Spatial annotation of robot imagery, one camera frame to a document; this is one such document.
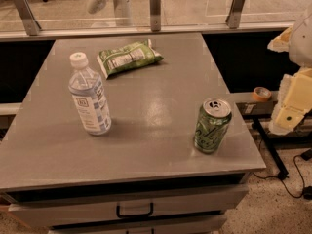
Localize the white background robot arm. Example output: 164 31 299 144
87 0 312 136

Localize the lower grey drawer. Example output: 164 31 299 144
48 214 226 234

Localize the clear plastic water bottle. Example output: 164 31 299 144
68 52 112 136

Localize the left metal railing post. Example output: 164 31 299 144
12 0 41 36

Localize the metal railing post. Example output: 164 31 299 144
12 0 41 36
149 0 161 32
226 0 246 29

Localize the green soda can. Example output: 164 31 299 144
194 97 232 154

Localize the right metal railing post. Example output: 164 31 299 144
226 0 246 29

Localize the black power cable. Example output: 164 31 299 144
253 148 312 201

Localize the roll of orange tape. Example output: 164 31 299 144
253 87 272 102

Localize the green chip bag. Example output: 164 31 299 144
97 39 163 78

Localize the black metal table leg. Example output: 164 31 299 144
252 117 289 180

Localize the middle metal railing post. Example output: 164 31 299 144
149 0 161 32

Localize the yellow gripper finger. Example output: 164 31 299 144
269 67 312 136
267 27 293 53

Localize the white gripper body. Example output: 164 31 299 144
289 4 312 67

